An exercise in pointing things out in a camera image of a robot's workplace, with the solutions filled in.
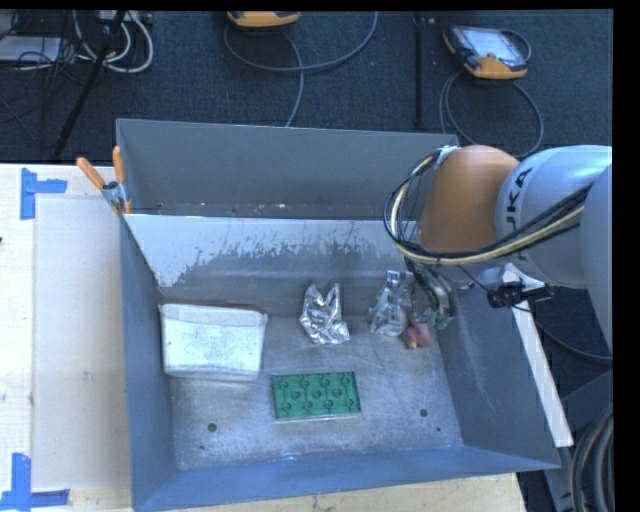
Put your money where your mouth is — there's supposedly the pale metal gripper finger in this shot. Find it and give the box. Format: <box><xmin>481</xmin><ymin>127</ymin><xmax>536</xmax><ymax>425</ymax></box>
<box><xmin>368</xmin><ymin>293</ymin><xmax>410</xmax><ymax>338</ymax></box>
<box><xmin>382</xmin><ymin>269</ymin><xmax>416</xmax><ymax>304</ymax></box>

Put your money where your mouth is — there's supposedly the small red-orange toy food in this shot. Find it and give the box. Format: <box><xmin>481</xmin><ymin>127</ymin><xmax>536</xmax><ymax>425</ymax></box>
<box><xmin>401</xmin><ymin>319</ymin><xmax>434</xmax><ymax>350</ymax></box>

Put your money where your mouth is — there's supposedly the crumpled clear plastic wrap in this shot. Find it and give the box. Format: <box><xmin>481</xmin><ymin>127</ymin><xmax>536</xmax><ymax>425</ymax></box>
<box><xmin>298</xmin><ymin>282</ymin><xmax>352</xmax><ymax>346</ymax></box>

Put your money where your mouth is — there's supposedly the dark green flat block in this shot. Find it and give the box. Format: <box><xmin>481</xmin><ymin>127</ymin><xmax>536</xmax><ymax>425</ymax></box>
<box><xmin>270</xmin><ymin>370</ymin><xmax>363</xmax><ymax>421</ymax></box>

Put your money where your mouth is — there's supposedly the grey metal bin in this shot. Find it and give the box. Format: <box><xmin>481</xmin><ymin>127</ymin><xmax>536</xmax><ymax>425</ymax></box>
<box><xmin>114</xmin><ymin>117</ymin><xmax>562</xmax><ymax>512</ymax></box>

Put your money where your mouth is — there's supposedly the white open box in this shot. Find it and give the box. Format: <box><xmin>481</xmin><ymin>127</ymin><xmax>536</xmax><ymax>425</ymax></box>
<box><xmin>158</xmin><ymin>301</ymin><xmax>269</xmax><ymax>382</ymax></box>

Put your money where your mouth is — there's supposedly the black cylinder on white bracket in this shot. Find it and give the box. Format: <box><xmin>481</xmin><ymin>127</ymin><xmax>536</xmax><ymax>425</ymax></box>
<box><xmin>475</xmin><ymin>263</ymin><xmax>555</xmax><ymax>310</ymax></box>

